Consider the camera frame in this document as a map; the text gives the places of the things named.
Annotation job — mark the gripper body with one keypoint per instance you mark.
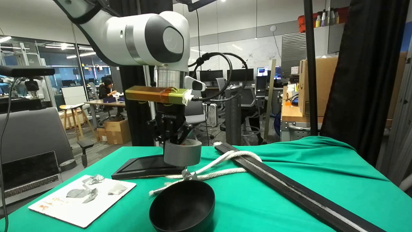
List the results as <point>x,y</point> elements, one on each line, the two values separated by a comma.
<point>170,112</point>

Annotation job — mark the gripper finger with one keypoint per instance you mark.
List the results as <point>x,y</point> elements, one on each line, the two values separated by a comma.
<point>157,129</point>
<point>185,132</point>

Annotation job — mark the grey-black masking tape roll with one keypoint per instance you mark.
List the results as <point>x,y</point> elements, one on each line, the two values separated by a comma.
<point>182,154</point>

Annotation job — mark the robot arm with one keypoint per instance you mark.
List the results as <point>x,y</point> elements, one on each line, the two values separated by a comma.
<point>128,38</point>

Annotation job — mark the black bowl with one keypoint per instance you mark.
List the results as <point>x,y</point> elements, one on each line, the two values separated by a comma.
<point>180,209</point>

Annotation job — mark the small tape roll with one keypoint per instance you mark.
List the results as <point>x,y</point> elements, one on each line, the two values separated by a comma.
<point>67,164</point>

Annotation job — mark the silver computer tower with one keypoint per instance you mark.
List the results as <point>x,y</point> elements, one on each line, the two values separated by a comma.
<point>212,114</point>

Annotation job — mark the black flat tablet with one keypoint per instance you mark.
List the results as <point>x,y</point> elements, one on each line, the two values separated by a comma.
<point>145,167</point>

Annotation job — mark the stack of cardboard boxes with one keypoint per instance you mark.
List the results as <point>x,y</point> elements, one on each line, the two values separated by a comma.
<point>117,131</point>

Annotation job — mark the crumpled foil scrap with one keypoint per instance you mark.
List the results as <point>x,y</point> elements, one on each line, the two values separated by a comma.
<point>190,175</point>

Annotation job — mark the grey ribbed cylinder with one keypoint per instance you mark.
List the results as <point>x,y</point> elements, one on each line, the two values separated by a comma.
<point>233,119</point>

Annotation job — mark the wooden table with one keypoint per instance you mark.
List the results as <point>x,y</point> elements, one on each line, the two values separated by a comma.
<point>106,103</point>

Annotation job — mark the person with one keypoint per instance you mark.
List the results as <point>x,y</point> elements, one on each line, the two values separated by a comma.
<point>106,90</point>

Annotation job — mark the black office chair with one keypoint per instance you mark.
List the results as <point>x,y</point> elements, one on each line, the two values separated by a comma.
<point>251,106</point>

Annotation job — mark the small flat foil piece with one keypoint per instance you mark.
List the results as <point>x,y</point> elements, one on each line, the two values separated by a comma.
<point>117,189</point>

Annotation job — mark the row of monitors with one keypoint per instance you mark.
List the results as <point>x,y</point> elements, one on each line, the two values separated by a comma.
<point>239,74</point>

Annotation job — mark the wooden stool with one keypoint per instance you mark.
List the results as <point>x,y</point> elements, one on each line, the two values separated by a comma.
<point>74,112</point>

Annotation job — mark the whiteboard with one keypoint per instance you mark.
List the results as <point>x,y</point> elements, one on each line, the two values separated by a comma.
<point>74,95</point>

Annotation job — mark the large crumpled foil piece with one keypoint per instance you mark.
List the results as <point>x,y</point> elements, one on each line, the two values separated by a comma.
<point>80,192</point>

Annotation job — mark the green cloth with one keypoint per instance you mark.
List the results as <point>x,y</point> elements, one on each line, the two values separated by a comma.
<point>289,154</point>

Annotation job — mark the white board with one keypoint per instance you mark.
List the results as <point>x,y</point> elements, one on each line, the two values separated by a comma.
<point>87,211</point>

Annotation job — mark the workbench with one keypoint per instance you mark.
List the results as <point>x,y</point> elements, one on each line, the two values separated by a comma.
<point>294,119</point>

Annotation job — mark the long black bar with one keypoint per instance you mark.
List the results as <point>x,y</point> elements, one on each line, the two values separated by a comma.
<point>289,190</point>

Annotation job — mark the grey office chair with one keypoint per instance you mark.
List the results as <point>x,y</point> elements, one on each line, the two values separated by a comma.
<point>32,132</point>

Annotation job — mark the laptop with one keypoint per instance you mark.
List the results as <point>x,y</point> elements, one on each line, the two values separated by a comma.
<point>29,174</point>

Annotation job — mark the large cardboard box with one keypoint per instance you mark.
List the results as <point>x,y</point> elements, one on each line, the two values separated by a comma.
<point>318,87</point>

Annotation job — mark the black pole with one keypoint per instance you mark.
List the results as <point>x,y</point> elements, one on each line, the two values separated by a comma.
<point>311,64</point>

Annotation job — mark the row of bottles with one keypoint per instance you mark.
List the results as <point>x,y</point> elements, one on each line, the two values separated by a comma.
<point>325,17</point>

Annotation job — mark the camera on mount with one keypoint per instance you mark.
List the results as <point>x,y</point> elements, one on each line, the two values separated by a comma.
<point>25,71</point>

